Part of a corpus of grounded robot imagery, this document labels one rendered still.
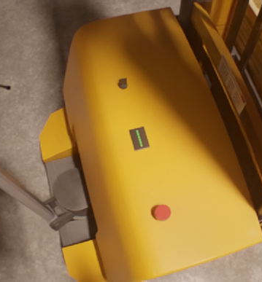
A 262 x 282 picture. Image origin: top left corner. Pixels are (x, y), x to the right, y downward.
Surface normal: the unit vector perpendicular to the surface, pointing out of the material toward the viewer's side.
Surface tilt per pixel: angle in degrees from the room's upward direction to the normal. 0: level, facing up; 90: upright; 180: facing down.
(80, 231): 0
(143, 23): 0
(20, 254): 0
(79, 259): 22
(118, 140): 14
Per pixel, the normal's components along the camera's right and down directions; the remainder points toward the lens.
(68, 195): -0.02, -0.38
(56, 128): -0.37, -0.26
